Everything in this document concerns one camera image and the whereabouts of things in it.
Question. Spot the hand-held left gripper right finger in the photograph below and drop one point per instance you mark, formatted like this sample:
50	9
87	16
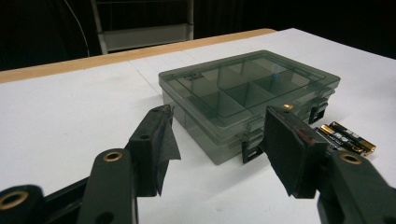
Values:
292	155

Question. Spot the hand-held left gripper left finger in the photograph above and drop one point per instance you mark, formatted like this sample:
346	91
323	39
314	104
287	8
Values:
146	155

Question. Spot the grey translucent compartment box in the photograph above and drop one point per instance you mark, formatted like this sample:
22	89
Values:
236	93

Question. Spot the white metal desk frame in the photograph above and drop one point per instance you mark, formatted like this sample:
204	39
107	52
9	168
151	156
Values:
146	35

